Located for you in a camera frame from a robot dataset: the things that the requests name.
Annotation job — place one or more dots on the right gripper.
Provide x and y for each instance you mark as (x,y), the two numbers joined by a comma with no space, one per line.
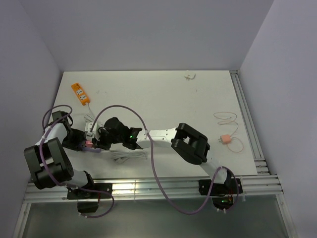
(100,144)

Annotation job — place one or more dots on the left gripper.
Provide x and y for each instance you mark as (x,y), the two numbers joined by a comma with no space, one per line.
(80,136)

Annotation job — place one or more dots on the purple power strip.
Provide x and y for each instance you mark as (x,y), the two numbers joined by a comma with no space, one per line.
(91,149)

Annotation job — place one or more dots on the pink plug adapter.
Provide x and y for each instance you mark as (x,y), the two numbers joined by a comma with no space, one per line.
(89,144)

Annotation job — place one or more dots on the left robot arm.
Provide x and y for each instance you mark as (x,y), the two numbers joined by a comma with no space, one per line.
(47,160)

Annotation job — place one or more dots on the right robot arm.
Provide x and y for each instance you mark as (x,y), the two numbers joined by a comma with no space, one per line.
(126,143)

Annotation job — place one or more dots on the small white plug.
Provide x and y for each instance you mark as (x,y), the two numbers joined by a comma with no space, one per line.
(189,75)

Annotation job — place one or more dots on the small pink charger plug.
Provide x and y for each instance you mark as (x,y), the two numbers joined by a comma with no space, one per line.
(225,139)

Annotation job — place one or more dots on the orange power strip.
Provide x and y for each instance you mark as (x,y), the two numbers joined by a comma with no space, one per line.
(80,94)

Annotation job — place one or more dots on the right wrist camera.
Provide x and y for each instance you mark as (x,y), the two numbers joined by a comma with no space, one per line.
(91,129)

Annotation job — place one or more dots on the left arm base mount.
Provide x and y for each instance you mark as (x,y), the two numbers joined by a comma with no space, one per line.
(88,202)

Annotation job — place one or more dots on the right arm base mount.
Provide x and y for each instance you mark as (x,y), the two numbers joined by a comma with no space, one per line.
(223,195)

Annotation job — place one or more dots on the aluminium right rail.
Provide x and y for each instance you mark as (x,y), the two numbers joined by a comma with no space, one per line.
(247,119)

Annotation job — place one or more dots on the aluminium rail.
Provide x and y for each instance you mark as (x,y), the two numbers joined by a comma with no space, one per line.
(175,188)
(247,119)

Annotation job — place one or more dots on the aluminium front rail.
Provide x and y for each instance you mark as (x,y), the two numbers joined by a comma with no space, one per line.
(175,188)

